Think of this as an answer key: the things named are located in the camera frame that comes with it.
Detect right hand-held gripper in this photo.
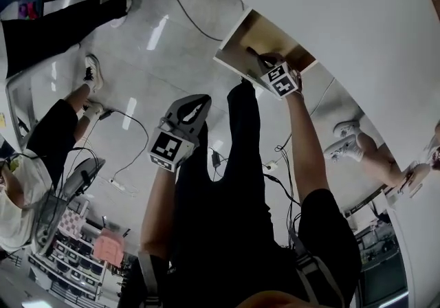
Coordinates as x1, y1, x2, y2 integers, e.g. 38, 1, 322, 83
254, 52, 299, 99

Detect checkered board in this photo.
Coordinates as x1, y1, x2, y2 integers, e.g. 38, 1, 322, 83
57, 208, 86, 238

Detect black power adapter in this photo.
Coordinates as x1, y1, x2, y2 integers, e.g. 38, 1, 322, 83
210, 148, 223, 169

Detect person's black shirt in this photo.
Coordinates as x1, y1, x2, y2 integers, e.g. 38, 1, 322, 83
164, 188, 363, 308

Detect person's right forearm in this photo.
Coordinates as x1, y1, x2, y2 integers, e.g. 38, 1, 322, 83
284, 92, 327, 205

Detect person's black trousers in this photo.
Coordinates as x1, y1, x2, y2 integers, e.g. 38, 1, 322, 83
173, 80, 276, 239

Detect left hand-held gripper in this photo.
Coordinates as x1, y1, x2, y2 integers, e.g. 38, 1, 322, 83
147, 93, 213, 174

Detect grey harness strap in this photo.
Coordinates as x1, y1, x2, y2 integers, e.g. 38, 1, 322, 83
137, 250, 162, 308
291, 230, 347, 308

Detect black floor cable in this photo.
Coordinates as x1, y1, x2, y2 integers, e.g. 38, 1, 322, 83
163, 0, 225, 42

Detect person's left forearm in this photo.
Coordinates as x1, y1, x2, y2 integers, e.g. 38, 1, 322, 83
140, 166, 179, 260

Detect white desk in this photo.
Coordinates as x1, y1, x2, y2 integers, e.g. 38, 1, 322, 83
240, 0, 440, 177

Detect pink paper sheet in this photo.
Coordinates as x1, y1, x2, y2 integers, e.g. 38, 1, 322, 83
93, 234, 125, 267

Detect rack of storage bins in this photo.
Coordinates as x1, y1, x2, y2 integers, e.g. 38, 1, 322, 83
26, 223, 108, 301

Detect black looped cable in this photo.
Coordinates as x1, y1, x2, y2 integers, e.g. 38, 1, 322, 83
98, 108, 150, 182

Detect white drawer with wooden bottom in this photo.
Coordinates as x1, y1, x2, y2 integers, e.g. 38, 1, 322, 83
212, 8, 318, 91

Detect person's right hand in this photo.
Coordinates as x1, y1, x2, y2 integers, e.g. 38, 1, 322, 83
293, 70, 305, 97

